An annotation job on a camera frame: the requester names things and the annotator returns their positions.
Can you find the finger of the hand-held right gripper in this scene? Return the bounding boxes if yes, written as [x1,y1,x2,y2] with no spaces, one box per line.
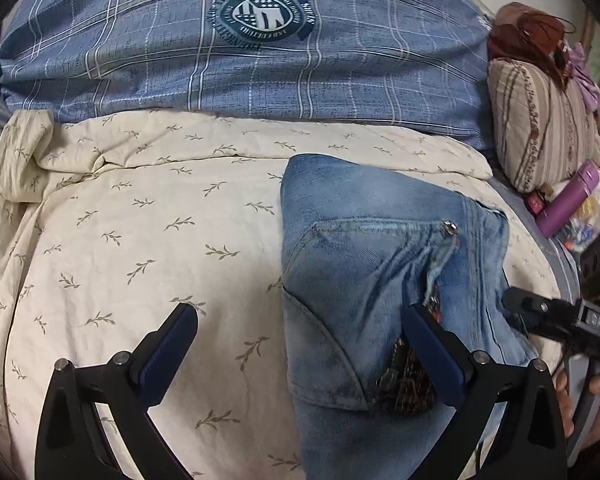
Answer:
[501,287,581,341]

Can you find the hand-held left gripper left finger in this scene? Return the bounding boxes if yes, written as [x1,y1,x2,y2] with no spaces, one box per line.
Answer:
[35,302,201,480]

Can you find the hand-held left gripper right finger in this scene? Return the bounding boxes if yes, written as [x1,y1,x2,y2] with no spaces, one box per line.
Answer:
[401,302,568,480]

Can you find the blue denim pants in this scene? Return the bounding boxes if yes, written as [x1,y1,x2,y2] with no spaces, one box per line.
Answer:
[280,154,546,480]

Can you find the cream leaf-print sheet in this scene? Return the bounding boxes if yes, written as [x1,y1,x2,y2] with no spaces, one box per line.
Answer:
[0,110,556,480]

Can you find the small red bottle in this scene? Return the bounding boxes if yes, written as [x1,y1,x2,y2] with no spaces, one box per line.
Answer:
[525,187,553,218]

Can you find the clear bag of colourful packets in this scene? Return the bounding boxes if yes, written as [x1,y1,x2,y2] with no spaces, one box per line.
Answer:
[555,180,600,256]

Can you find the purple bottle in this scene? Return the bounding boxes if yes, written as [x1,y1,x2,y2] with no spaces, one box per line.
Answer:
[535,161,600,238]

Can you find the striped floral pillow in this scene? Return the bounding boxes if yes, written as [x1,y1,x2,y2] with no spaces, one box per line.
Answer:
[487,57,600,193]

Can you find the purple cloth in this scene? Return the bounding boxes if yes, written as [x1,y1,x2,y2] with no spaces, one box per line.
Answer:
[565,42,600,111]

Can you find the shiny brown bag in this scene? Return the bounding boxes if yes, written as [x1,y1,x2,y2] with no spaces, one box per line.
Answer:
[487,2,576,91]

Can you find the blue plaid quilt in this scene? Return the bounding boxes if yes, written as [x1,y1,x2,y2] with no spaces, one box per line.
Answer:
[0,0,496,153]

